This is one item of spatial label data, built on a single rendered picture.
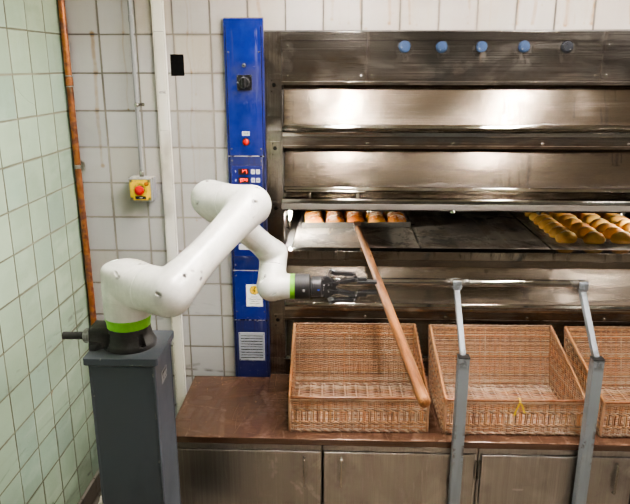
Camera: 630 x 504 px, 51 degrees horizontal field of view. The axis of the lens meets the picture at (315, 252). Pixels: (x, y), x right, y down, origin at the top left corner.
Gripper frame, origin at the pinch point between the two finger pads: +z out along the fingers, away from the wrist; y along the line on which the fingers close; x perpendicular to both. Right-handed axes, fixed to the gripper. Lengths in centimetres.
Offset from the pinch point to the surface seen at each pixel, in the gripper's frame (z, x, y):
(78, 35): -117, -56, -89
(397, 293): 17, -53, 21
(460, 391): 35, 7, 38
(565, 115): 83, -52, -57
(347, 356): -5, -46, 49
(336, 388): -10, -39, 61
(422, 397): 9, 82, 0
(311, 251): -22, -54, 2
